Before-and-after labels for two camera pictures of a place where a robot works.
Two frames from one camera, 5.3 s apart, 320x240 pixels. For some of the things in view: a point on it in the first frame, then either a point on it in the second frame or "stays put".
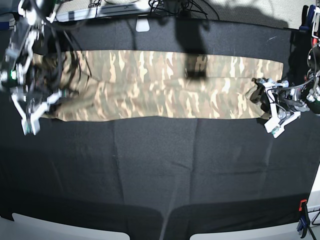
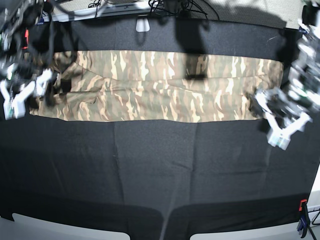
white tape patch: [142, 24] stays put
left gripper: [31, 109] -> [14, 106]
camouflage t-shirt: [136, 84] stays put
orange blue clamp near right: [304, 221] stays put
